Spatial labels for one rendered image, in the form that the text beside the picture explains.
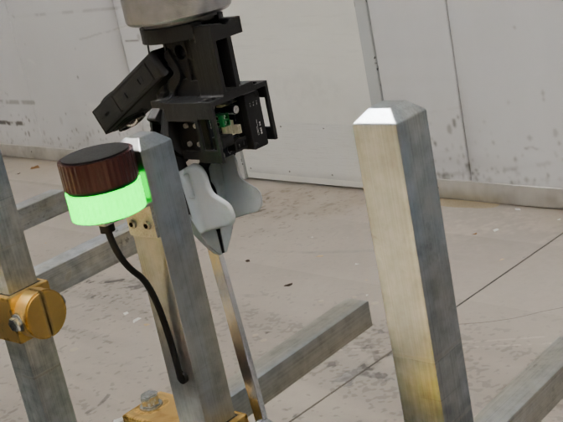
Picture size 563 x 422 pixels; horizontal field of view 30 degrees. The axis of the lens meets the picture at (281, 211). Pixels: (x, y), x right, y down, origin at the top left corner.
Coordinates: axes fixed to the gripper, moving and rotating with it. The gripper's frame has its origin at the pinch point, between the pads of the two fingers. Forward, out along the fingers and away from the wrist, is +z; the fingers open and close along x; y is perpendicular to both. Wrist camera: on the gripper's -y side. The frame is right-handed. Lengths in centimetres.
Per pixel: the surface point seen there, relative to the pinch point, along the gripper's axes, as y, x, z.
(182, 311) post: 4.5, -9.0, 2.4
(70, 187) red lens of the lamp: 2.8, -15.4, -10.5
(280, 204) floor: -227, 246, 100
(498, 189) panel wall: -131, 262, 95
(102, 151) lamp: 3.2, -12.0, -12.4
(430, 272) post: 29.5, -8.4, -3.5
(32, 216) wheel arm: -50, 14, 7
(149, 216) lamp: 4.1, -9.7, -6.2
